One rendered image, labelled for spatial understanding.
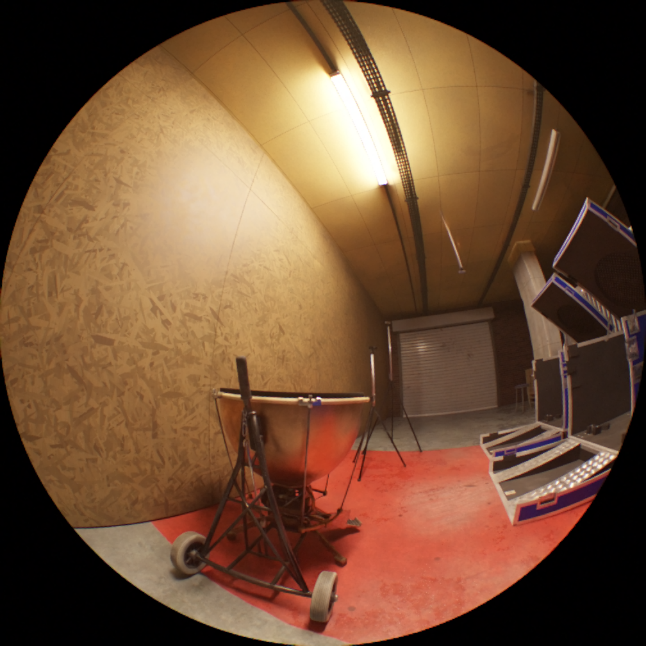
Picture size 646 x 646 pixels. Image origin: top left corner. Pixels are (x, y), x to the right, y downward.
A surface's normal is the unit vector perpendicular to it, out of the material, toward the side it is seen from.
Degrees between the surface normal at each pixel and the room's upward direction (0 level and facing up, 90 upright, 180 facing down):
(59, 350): 90
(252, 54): 180
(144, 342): 90
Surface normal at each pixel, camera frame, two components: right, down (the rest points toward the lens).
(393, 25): 0.00, 0.95
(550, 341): -0.44, -0.29
